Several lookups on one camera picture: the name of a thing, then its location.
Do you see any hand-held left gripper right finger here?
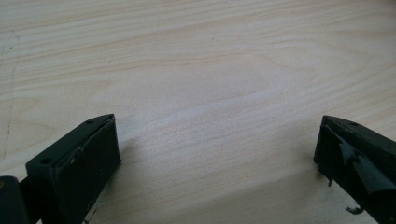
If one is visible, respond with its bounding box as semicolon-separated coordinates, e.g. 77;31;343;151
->
313;115;396;224

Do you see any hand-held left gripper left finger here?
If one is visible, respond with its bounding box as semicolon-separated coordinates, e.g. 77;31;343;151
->
25;113;122;224

